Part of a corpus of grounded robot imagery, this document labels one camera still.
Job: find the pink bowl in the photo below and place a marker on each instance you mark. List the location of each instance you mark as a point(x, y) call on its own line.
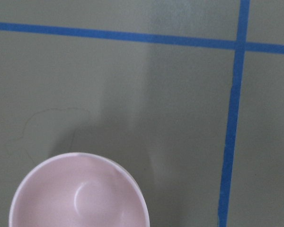
point(78, 190)

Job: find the brown paper table cover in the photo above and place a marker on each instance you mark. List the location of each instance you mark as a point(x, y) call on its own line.
point(187, 95)

